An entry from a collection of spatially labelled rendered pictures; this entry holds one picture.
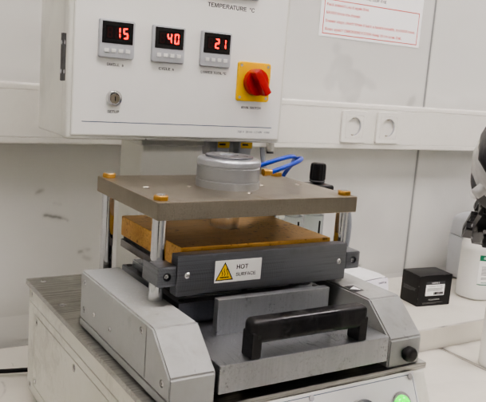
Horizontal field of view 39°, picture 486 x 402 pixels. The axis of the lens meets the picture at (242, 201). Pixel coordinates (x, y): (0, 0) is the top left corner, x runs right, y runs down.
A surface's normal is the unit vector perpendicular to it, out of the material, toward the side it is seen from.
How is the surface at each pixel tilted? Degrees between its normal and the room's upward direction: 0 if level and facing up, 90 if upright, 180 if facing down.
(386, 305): 41
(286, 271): 90
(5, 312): 90
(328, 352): 90
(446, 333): 90
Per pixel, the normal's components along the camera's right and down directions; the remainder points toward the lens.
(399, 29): 0.53, 0.18
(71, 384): -0.85, 0.03
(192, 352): 0.40, -0.62
